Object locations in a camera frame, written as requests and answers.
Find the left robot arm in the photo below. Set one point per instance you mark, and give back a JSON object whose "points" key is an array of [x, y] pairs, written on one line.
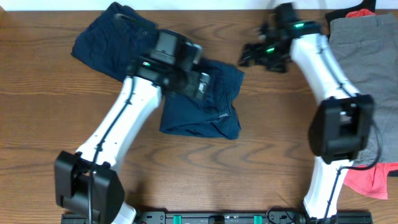
{"points": [[87, 182]]}

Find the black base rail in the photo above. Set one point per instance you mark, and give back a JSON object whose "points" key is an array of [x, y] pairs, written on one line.
{"points": [[217, 217]]}

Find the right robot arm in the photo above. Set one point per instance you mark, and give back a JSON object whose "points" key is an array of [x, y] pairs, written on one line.
{"points": [[341, 125]]}

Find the folded dark navy shorts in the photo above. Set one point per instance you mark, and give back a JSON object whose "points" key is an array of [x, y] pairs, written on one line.
{"points": [[115, 38]]}

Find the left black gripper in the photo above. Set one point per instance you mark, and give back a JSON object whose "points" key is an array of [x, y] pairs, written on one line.
{"points": [[189, 84]]}

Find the red garment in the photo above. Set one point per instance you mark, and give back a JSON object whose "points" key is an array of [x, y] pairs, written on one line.
{"points": [[372, 182]]}

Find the navy blue shorts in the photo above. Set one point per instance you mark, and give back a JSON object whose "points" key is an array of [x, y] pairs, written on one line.
{"points": [[212, 117]]}

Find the grey shorts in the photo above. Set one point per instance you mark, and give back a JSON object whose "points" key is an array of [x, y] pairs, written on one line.
{"points": [[366, 49]]}

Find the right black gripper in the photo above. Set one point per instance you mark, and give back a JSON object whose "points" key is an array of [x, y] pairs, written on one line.
{"points": [[262, 47]]}

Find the black garment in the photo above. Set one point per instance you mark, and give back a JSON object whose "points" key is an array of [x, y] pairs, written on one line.
{"points": [[365, 8]]}

